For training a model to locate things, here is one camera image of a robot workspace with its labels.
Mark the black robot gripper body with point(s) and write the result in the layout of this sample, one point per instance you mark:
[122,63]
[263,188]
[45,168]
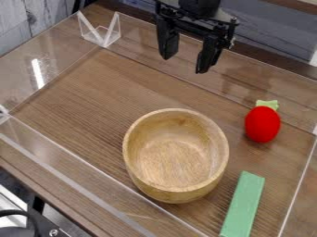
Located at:
[196,15]

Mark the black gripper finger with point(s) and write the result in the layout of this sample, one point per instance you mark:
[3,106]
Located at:
[168,38]
[209,54]

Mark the red toy strawberry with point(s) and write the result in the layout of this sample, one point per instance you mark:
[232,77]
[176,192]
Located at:
[263,121]

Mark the wooden bowl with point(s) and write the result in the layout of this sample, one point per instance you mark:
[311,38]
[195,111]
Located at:
[176,153]

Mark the green rectangular block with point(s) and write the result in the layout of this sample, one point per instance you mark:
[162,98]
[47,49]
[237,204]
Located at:
[244,206]

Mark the clear acrylic corner bracket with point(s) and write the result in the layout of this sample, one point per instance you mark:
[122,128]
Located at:
[104,36]

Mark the black table clamp bracket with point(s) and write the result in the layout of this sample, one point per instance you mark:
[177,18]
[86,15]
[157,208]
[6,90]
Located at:
[38,226]

